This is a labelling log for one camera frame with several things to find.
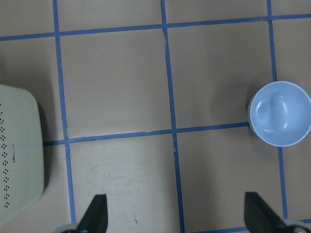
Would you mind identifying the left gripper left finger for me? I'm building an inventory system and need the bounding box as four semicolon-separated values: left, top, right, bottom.
55;194;108;233

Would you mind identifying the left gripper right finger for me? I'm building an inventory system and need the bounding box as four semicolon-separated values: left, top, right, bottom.
244;191;311;233

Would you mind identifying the blue bowl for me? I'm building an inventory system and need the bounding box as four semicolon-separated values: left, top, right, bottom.
247;81;311;147

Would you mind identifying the cream metal toaster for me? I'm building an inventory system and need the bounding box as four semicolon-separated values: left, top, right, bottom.
0;84;44;225

